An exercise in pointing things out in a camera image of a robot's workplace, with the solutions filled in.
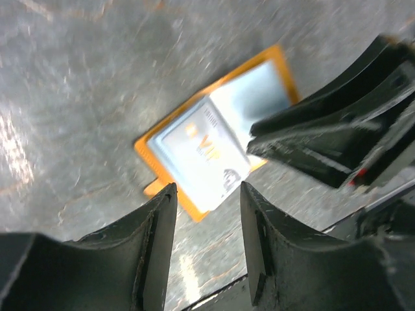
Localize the orange leather card holder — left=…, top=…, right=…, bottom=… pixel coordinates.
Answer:
left=134, top=45, right=299, bottom=222

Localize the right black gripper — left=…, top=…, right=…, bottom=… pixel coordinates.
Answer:
left=248, top=35, right=414, bottom=240

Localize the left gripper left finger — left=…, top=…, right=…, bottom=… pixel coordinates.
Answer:
left=1, top=183, right=178, bottom=310

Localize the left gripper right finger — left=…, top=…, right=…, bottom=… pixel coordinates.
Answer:
left=240, top=182, right=414, bottom=310

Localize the white VIP card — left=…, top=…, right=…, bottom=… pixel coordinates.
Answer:
left=161, top=97, right=250, bottom=200

